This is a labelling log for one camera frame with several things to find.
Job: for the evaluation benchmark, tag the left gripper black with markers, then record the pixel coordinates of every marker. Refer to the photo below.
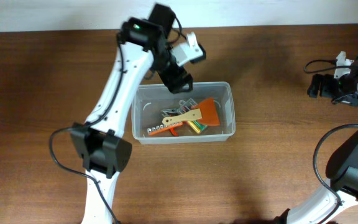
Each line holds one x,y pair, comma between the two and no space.
177,85

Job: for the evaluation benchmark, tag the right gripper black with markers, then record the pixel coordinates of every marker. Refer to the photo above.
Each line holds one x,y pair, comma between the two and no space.
324,91

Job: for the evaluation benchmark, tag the clear case coloured tubes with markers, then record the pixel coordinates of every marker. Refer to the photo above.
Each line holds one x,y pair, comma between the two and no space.
185,106

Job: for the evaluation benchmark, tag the small red-handled pliers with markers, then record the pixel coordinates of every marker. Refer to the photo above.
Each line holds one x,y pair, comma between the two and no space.
168,113

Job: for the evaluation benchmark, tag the orange scraper wooden handle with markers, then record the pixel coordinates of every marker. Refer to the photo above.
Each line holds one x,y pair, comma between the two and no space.
205,113

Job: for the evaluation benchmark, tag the orange socket bit rail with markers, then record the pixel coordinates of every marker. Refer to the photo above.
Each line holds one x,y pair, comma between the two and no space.
162,128

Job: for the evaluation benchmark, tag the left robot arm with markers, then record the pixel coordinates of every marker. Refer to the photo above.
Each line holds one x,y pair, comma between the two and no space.
142,46

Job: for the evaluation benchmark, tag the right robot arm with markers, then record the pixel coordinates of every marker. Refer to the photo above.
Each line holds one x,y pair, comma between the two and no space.
339,190

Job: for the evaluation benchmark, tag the clear plastic container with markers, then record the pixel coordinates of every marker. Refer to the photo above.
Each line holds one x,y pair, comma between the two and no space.
151,100

